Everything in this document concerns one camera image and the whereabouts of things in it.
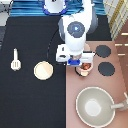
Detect cream round plate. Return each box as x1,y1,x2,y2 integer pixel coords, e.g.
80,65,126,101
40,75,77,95
34,61,53,80

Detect pink small pot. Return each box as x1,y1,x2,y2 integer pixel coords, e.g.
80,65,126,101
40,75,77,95
76,63,93,77

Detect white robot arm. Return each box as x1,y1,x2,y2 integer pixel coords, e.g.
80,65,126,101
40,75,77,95
56,0,98,66

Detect cream slotted spatula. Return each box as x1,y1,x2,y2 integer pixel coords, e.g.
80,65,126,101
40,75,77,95
11,49,21,71

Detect black burner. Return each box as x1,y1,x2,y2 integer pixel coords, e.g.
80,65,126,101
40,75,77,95
98,62,115,76
96,45,111,58

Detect grey frying pan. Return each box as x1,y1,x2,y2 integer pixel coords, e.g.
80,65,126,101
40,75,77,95
76,87,128,128

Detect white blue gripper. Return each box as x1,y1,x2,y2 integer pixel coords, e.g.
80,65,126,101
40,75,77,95
68,56,81,66

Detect wooden slatted furniture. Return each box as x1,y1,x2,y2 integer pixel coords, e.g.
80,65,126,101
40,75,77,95
103,0,128,39

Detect black burner front right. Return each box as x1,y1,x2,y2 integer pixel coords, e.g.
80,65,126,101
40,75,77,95
98,62,115,76

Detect black table mat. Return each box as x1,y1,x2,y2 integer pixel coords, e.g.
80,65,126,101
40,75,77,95
0,15,113,128

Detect black burner back right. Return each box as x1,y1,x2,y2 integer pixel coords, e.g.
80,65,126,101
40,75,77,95
96,45,111,58

